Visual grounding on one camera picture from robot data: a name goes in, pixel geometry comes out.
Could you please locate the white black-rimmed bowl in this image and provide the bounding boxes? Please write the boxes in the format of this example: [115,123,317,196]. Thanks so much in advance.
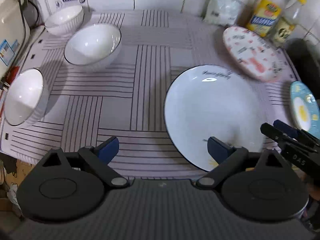
[64,23,122,72]
[4,68,49,128]

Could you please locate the white pink bunny plate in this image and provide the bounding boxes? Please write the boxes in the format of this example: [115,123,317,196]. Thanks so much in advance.
[222,26,283,82]

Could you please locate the black electric plug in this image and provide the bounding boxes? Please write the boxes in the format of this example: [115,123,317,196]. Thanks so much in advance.
[0,77,10,92]

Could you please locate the blue fried egg plate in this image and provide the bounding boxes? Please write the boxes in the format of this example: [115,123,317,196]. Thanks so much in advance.
[290,81,320,139]

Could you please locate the black power cable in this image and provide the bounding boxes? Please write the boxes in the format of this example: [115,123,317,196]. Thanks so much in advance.
[3,0,41,28]

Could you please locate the white ribbed bowl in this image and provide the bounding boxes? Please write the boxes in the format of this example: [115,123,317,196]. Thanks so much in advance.
[44,5,84,36]

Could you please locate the white rice cooker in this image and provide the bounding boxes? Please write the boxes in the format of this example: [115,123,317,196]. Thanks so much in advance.
[0,0,30,77]

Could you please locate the clear yellow cap bottle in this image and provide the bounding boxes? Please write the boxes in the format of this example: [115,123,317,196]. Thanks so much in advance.
[269,0,307,47]

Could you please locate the black wok with lid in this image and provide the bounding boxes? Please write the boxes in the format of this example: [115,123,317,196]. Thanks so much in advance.
[285,38,319,100]

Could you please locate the white plastic bag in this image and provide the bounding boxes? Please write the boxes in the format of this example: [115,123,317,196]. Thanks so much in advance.
[203,0,242,27]

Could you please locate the yellow label oil bottle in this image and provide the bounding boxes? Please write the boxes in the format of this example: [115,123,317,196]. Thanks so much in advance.
[246,0,286,37]

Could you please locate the large white black-rimmed plate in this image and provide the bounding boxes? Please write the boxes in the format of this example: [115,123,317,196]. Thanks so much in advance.
[164,64,266,171]

